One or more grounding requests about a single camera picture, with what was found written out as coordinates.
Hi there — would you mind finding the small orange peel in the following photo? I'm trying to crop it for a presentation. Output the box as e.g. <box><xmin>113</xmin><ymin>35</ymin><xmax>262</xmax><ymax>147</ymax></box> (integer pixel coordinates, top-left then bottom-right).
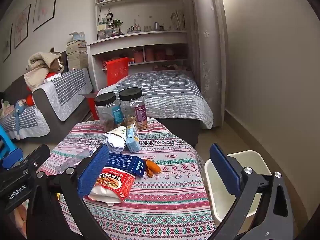
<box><xmin>144</xmin><ymin>159</ymin><xmax>153</xmax><ymax>178</ymax></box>

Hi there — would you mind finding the white waste bin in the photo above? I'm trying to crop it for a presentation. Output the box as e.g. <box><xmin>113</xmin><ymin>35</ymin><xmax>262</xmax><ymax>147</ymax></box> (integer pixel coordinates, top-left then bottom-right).
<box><xmin>204</xmin><ymin>150</ymin><xmax>272</xmax><ymax>227</ymax></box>

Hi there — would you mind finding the grey striped sofa cover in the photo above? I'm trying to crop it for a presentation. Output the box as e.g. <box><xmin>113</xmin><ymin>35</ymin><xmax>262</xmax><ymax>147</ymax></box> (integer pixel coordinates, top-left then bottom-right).
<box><xmin>35</xmin><ymin>68</ymin><xmax>93</xmax><ymax>122</ymax></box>
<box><xmin>0</xmin><ymin>104</ymin><xmax>50</xmax><ymax>140</ymax></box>

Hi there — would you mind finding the leaning stack of papers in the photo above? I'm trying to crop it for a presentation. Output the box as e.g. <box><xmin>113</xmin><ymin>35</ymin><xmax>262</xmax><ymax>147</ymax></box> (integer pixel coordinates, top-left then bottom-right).
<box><xmin>171</xmin><ymin>10</ymin><xmax>186</xmax><ymax>30</ymax></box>

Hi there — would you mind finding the person's left hand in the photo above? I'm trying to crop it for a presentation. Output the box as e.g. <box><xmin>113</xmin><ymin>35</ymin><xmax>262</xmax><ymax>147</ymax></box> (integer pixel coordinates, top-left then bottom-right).
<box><xmin>12</xmin><ymin>201</ymin><xmax>27</xmax><ymax>238</ymax></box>

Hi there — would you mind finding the teal label plastic jar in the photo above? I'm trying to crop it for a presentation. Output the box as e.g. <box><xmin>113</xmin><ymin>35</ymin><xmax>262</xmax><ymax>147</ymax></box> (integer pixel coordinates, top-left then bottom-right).
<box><xmin>94</xmin><ymin>92</ymin><xmax>124</xmax><ymax>128</ymax></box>

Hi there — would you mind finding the dark bed frame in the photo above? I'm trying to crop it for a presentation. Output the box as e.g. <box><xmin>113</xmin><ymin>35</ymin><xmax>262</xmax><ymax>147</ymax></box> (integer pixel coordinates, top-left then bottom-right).
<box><xmin>156</xmin><ymin>117</ymin><xmax>200</xmax><ymax>148</ymax></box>

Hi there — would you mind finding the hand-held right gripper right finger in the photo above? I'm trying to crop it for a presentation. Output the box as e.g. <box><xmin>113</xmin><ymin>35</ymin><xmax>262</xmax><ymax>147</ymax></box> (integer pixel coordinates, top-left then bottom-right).
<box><xmin>207</xmin><ymin>144</ymin><xmax>294</xmax><ymax>240</ymax></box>

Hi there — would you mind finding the light blue plastic stool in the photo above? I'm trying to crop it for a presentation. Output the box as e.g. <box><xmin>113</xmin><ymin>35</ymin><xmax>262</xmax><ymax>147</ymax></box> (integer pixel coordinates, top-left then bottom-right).
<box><xmin>0</xmin><ymin>125</ymin><xmax>12</xmax><ymax>155</ymax></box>

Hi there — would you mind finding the large framed wall picture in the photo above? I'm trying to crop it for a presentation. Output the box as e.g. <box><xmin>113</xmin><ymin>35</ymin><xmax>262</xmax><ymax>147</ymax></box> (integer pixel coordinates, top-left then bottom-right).
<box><xmin>32</xmin><ymin>0</ymin><xmax>60</xmax><ymax>32</ymax></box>

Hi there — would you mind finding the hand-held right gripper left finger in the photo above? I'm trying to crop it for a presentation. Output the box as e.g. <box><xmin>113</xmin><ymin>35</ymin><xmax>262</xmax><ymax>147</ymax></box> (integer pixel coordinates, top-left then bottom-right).
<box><xmin>26</xmin><ymin>144</ymin><xmax>110</xmax><ymax>240</ymax></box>

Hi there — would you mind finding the red plush cushion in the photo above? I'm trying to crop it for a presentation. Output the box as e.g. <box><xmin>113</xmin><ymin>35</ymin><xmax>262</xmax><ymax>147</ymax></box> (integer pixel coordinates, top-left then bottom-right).
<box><xmin>26</xmin><ymin>87</ymin><xmax>35</xmax><ymax>106</ymax></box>

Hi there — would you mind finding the embroidered grey curtain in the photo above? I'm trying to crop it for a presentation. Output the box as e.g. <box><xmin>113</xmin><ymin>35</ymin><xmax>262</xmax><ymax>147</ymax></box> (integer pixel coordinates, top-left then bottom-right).
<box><xmin>189</xmin><ymin>0</ymin><xmax>228</xmax><ymax>128</ymax></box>

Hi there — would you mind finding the red cardboard box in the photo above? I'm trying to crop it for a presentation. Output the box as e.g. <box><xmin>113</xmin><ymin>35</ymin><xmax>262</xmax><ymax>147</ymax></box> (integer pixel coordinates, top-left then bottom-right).
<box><xmin>79</xmin><ymin>92</ymin><xmax>101</xmax><ymax>120</ymax></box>

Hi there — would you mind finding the tissue box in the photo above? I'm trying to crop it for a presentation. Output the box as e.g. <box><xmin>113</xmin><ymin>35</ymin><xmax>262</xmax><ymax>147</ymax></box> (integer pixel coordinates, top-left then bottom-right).
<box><xmin>69</xmin><ymin>31</ymin><xmax>85</xmax><ymax>42</ymax></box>

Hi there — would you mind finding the purple label plastic jar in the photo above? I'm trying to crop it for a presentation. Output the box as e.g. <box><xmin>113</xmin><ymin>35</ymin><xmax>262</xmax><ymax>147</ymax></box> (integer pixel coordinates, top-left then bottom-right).
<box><xmin>119</xmin><ymin>87</ymin><xmax>148</xmax><ymax>130</ymax></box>

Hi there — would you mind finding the cream printed paper wrapper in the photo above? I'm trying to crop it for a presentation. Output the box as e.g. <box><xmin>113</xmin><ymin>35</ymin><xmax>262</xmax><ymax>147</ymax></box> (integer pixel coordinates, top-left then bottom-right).
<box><xmin>110</xmin><ymin>126</ymin><xmax>128</xmax><ymax>142</ymax></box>

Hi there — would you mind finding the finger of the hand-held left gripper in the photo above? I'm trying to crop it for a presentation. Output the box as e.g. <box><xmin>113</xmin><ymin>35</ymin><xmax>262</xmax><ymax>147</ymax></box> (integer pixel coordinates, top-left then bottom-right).
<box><xmin>0</xmin><ymin>148</ymin><xmax>23</xmax><ymax>170</ymax></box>
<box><xmin>23</xmin><ymin>144</ymin><xmax>51</xmax><ymax>171</ymax></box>

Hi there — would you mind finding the dark grey sofa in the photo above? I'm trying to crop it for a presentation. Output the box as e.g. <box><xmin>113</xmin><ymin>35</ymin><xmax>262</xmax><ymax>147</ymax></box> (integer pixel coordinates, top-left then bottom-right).
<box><xmin>0</xmin><ymin>67</ymin><xmax>93</xmax><ymax>143</ymax></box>

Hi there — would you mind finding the white headboard shelf unit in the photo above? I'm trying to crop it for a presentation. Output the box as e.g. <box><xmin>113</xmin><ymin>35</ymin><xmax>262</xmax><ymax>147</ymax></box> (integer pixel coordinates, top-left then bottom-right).
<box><xmin>87</xmin><ymin>30</ymin><xmax>190</xmax><ymax>93</ymax></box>

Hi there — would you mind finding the red plush with white pompoms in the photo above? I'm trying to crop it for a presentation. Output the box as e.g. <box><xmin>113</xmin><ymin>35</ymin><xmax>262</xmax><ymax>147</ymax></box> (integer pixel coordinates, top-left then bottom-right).
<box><xmin>44</xmin><ymin>72</ymin><xmax>63</xmax><ymax>83</ymax></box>

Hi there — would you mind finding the red noodle packet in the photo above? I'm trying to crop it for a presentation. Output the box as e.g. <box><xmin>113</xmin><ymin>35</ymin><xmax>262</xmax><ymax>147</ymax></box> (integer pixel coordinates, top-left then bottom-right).
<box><xmin>84</xmin><ymin>166</ymin><xmax>137</xmax><ymax>204</ymax></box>

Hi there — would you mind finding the crushed clear plastic bottle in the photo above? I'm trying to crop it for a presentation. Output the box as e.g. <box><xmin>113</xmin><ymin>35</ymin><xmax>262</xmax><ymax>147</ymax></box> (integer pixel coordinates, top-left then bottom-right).
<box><xmin>54</xmin><ymin>149</ymin><xmax>97</xmax><ymax>174</ymax></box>

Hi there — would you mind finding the light blue drink carton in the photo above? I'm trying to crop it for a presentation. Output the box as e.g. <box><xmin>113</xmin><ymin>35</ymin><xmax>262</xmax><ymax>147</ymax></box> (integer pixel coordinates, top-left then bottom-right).
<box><xmin>125</xmin><ymin>124</ymin><xmax>140</xmax><ymax>153</ymax></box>

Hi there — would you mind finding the bed with grey quilt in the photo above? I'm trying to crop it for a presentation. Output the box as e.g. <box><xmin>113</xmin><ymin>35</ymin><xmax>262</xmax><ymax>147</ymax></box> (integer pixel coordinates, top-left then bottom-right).
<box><xmin>99</xmin><ymin>70</ymin><xmax>214</xmax><ymax>130</ymax></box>

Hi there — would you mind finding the medium framed wall picture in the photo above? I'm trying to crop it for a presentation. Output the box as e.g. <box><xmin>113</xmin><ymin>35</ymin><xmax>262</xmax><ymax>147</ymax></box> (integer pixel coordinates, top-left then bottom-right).
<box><xmin>14</xmin><ymin>4</ymin><xmax>32</xmax><ymax>49</ymax></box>

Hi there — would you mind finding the dark blue cardboard box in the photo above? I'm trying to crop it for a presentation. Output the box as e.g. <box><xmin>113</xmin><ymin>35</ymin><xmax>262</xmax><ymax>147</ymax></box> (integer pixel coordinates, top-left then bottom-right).
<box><xmin>106</xmin><ymin>152</ymin><xmax>147</xmax><ymax>178</ymax></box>

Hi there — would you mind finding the beige fleece blanket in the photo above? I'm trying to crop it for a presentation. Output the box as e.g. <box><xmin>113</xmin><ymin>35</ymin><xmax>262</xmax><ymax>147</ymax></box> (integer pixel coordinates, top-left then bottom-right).
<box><xmin>24</xmin><ymin>52</ymin><xmax>64</xmax><ymax>90</ymax></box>

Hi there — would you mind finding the white paper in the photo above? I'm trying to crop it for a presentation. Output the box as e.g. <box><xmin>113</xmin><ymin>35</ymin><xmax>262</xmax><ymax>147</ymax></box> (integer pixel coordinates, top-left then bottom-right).
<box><xmin>103</xmin><ymin>132</ymin><xmax>126</xmax><ymax>154</ymax></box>

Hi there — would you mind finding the blue plush toy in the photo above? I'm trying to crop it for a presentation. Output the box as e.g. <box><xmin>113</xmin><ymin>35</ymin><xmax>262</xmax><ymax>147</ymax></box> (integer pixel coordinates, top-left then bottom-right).
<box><xmin>14</xmin><ymin>99</ymin><xmax>26</xmax><ymax>140</ymax></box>

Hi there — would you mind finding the brown plush toy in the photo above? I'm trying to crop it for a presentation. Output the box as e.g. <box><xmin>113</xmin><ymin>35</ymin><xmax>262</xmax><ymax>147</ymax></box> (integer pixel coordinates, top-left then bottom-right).
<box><xmin>50</xmin><ymin>47</ymin><xmax>65</xmax><ymax>71</ymax></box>

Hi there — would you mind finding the large orange peel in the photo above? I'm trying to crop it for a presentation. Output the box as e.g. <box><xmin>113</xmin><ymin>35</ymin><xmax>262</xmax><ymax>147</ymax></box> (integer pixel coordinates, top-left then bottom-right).
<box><xmin>147</xmin><ymin>159</ymin><xmax>162</xmax><ymax>174</ymax></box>

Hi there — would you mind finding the narrow framed wall picture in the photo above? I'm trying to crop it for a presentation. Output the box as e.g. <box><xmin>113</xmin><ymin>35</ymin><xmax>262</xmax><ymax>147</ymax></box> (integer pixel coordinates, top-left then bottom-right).
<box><xmin>2</xmin><ymin>24</ymin><xmax>13</xmax><ymax>62</ymax></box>

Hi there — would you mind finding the tall stack of books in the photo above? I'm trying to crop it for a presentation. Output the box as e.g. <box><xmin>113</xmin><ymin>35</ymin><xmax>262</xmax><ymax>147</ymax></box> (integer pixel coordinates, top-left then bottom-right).
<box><xmin>66</xmin><ymin>40</ymin><xmax>88</xmax><ymax>70</ymax></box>

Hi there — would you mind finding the red gift bag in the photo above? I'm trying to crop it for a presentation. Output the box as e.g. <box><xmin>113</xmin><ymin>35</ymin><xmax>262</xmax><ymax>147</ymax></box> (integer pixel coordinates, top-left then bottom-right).
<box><xmin>106</xmin><ymin>57</ymin><xmax>130</xmax><ymax>87</ymax></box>

